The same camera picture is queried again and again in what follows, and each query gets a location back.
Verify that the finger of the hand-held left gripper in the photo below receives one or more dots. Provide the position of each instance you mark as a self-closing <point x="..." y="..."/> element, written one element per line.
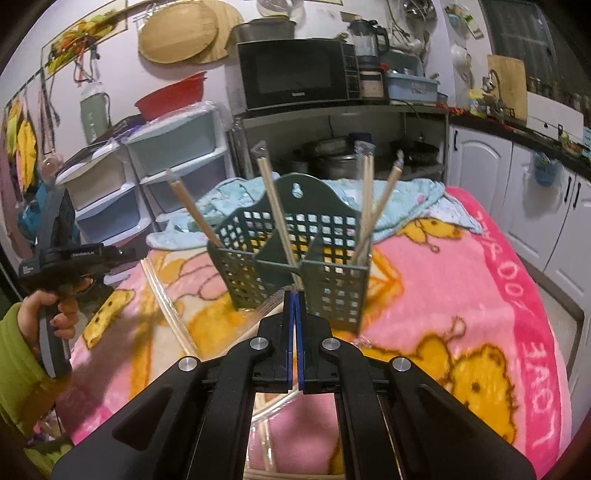
<point x="120" y="256"/>

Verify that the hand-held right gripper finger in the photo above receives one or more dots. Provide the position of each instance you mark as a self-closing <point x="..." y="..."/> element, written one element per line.
<point x="289" y="350"/>
<point x="300" y="360"/>

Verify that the wooden chopstick pair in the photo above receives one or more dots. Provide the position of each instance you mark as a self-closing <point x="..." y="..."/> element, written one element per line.
<point x="367" y="198"/>
<point x="171" y="309"/>
<point x="388" y="189"/>
<point x="194" y="212"/>
<point x="277" y="217"/>

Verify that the green plastic utensil basket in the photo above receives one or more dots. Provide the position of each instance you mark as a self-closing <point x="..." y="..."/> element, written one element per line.
<point x="323" y="194"/>

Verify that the person's left forearm green sleeve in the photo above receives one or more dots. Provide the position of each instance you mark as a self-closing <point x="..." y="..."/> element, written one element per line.
<point x="18" y="383"/>

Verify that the person's left hand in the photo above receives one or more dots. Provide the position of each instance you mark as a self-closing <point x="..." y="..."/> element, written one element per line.
<point x="32" y="318"/>

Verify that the left plastic drawer tower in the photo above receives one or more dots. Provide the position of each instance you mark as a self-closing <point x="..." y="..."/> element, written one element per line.
<point x="97" y="189"/>

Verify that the black baking tray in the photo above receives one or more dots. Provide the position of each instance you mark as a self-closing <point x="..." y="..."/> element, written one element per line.
<point x="101" y="145"/>

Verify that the yellow hanging apron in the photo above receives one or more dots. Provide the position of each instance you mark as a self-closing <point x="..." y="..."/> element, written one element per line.
<point x="23" y="143"/>

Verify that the plastic drawer units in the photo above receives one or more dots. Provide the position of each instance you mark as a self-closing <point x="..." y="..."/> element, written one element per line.
<point x="180" y="143"/>

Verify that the green water bottle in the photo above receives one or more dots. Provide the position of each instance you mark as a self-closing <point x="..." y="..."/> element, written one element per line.
<point x="94" y="115"/>

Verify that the printed pink blanket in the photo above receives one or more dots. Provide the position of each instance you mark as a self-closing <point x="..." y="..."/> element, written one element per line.
<point x="438" y="286"/>

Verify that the red plastic basin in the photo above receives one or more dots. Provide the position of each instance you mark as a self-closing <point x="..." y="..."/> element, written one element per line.
<point x="171" y="99"/>

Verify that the light blue towel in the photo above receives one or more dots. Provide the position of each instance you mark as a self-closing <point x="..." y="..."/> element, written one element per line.
<point x="406" y="203"/>

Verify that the round bamboo tray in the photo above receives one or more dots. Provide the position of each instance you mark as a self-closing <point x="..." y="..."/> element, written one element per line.
<point x="178" y="32"/>

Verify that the black wok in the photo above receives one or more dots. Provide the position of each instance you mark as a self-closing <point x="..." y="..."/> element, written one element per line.
<point x="420" y="152"/>

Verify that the round wooden board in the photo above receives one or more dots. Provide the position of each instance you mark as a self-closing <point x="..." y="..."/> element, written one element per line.
<point x="228" y="27"/>

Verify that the black microwave oven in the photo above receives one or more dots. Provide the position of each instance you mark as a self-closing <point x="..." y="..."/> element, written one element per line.
<point x="295" y="74"/>

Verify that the grey lidded container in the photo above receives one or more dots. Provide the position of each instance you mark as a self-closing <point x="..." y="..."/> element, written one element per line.
<point x="258" y="30"/>

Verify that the white kitchen cabinets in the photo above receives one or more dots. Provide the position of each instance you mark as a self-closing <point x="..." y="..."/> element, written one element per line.
<point x="480" y="161"/>

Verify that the metal shelf rack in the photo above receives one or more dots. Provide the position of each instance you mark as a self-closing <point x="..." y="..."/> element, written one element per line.
<point x="415" y="108"/>

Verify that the blue dish basket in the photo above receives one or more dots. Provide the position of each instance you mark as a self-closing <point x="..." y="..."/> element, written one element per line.
<point x="411" y="87"/>

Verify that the clear glass lid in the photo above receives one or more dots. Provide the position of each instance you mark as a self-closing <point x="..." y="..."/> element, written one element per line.
<point x="277" y="5"/>

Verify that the blue hanging bag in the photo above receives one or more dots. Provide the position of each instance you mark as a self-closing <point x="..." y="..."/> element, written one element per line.
<point x="547" y="170"/>

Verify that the yellow can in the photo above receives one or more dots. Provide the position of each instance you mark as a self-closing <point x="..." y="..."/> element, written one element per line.
<point x="478" y="102"/>

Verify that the black blender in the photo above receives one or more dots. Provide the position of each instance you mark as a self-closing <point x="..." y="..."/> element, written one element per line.
<point x="367" y="44"/>

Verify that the black kitchen countertop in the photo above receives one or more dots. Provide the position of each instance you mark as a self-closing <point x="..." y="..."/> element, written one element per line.
<point x="521" y="131"/>

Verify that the metal faucet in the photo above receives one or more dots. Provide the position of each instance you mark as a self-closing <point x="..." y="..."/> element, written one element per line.
<point x="494" y="81"/>

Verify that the wooden cutting board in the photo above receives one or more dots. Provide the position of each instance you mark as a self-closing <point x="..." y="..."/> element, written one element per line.
<point x="508" y="85"/>

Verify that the bowl of vegetables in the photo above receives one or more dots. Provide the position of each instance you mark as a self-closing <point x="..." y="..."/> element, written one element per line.
<point x="572" y="146"/>

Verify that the row of spice jars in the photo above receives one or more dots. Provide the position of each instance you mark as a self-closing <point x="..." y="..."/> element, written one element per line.
<point x="535" y="85"/>

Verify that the steel colander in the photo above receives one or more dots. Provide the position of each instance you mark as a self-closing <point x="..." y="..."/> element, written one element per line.
<point x="418" y="9"/>

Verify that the dark window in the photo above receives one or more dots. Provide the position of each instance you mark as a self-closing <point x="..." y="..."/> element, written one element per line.
<point x="521" y="32"/>

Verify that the long fruit wall poster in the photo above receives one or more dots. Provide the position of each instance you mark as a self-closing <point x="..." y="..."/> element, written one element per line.
<point x="83" y="32"/>

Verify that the wall caddy with brushes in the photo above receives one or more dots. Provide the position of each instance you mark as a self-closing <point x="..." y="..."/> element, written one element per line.
<point x="461" y="18"/>

